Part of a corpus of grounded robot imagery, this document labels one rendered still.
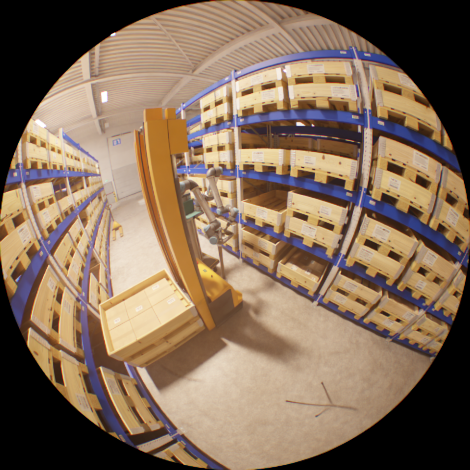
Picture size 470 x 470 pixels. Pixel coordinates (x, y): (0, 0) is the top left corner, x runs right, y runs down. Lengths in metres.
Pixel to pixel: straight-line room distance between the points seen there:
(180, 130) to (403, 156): 1.99
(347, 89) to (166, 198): 2.05
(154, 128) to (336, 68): 1.92
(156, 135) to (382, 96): 2.06
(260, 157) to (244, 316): 2.52
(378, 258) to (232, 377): 2.43
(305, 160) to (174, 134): 1.40
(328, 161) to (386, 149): 0.70
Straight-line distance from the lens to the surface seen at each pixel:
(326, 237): 1.99
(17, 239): 1.80
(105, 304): 2.36
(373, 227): 1.86
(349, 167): 1.73
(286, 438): 2.63
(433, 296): 2.75
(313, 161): 1.80
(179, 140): 1.06
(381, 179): 1.78
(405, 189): 1.86
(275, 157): 2.00
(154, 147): 0.99
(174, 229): 1.10
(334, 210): 1.84
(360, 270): 2.23
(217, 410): 2.41
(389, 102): 1.97
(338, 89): 1.96
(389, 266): 2.13
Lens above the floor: 2.34
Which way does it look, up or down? 32 degrees down
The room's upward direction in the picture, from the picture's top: 3 degrees counter-clockwise
